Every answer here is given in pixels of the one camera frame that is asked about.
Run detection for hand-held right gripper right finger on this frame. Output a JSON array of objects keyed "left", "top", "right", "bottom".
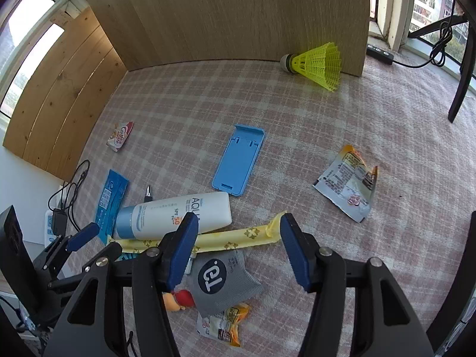
[{"left": 280, "top": 212, "right": 434, "bottom": 357}]

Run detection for silver orange snack packet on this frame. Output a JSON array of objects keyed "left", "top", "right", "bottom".
[{"left": 313, "top": 144, "right": 379, "bottom": 224}]

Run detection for black ring light cable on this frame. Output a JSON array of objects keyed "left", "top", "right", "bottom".
[{"left": 392, "top": 18, "right": 452, "bottom": 68}]

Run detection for pine plank panel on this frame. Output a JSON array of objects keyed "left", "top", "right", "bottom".
[{"left": 3, "top": 5, "right": 129, "bottom": 181}]

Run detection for pink plaid cloth desktop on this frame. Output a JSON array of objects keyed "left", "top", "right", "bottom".
[{"left": 48, "top": 57, "right": 476, "bottom": 357}]

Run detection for blue sachet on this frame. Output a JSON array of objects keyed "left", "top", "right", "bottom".
[{"left": 95, "top": 170, "right": 129, "bottom": 246}]

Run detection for long yellow patterned sachet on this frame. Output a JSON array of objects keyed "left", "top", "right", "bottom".
[{"left": 106, "top": 211, "right": 289, "bottom": 255}]

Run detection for black inline remote controller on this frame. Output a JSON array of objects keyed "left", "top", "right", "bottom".
[{"left": 366, "top": 44, "right": 395, "bottom": 65}]

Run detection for white power strip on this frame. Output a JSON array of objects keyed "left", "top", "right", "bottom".
[{"left": 44, "top": 208, "right": 69, "bottom": 248}]

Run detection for apartment buildings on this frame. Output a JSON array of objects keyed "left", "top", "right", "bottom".
[{"left": 411, "top": 0, "right": 465, "bottom": 34}]

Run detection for small red yellow toy figure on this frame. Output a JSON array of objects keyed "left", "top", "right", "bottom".
[{"left": 162, "top": 289, "right": 196, "bottom": 312}]

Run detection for grey packet with black circle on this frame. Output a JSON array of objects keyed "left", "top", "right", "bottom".
[{"left": 186, "top": 249, "right": 264, "bottom": 317}]

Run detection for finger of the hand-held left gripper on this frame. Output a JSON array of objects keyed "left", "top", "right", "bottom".
[
  {"left": 32, "top": 222, "right": 101, "bottom": 279},
  {"left": 48, "top": 264, "right": 93, "bottom": 294}
]

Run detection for light wooden board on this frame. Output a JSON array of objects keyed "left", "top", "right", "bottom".
[{"left": 72, "top": 0, "right": 372, "bottom": 77}]

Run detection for yellow plastic shuttlecock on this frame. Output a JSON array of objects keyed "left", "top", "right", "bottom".
[{"left": 280, "top": 43, "right": 343, "bottom": 93}]

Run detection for red white creamer packet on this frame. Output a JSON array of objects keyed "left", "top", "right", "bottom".
[{"left": 107, "top": 121, "right": 134, "bottom": 153}]

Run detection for black tripod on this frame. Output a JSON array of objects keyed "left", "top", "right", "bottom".
[{"left": 407, "top": 13, "right": 476, "bottom": 123}]

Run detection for black power adapter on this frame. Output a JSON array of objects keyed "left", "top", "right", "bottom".
[{"left": 52, "top": 210, "right": 68, "bottom": 235}]

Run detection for blue folding phone stand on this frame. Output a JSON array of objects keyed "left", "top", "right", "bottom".
[{"left": 212, "top": 124, "right": 266, "bottom": 197}]

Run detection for white framed window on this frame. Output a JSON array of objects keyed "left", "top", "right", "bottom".
[
  {"left": 372, "top": 0, "right": 469, "bottom": 56},
  {"left": 0, "top": 0, "right": 73, "bottom": 120}
]

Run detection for white blue sunscreen tube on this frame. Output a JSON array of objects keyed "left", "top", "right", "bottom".
[{"left": 115, "top": 192, "right": 232, "bottom": 240}]

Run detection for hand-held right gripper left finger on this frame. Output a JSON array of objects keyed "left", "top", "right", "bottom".
[{"left": 43, "top": 212, "right": 199, "bottom": 357}]

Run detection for small orange snack packet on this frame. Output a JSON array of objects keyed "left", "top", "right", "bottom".
[{"left": 196, "top": 303, "right": 251, "bottom": 348}]

